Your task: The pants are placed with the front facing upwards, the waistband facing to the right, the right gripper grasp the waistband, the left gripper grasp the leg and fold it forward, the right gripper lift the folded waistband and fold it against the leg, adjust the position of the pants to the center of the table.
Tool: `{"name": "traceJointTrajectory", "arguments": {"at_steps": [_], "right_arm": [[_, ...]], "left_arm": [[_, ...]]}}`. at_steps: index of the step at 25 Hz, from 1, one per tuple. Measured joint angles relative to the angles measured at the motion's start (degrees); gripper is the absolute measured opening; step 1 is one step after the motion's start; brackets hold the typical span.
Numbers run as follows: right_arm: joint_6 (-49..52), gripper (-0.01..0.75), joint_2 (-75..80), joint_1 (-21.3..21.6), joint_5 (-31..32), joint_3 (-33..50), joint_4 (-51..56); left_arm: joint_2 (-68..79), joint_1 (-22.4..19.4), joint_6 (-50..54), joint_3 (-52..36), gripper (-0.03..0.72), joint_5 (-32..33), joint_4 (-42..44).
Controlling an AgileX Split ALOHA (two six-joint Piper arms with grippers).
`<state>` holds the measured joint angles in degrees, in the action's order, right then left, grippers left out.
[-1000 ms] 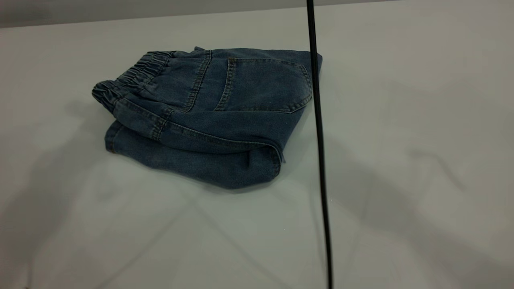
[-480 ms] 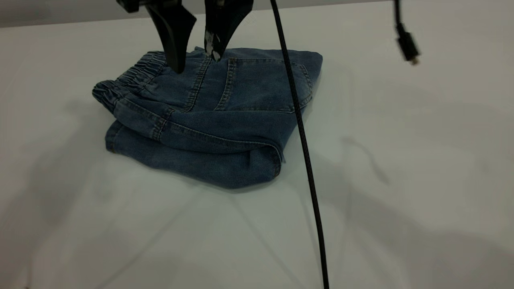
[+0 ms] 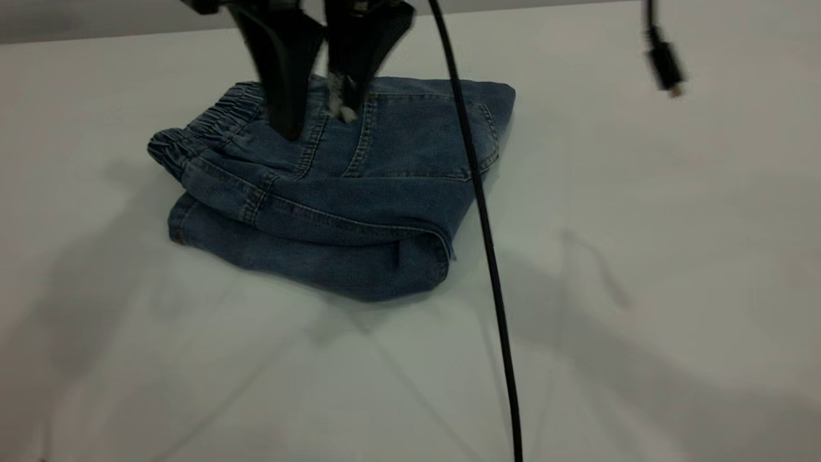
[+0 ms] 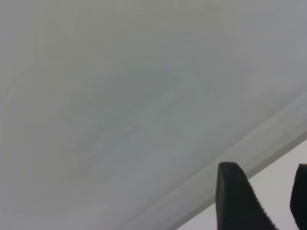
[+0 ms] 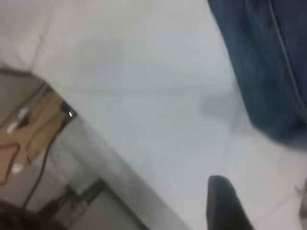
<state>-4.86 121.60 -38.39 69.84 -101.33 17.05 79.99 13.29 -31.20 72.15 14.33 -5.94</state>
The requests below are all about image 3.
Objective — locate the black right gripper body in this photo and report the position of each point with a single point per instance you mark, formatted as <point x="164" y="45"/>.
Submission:
<point x="256" y="5"/>

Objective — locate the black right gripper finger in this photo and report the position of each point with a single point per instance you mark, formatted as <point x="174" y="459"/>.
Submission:
<point x="282" y="64"/>
<point x="359" y="51"/>

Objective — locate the blue denim shorts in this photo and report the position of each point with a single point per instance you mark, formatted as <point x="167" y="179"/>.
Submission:
<point x="359" y="192"/>

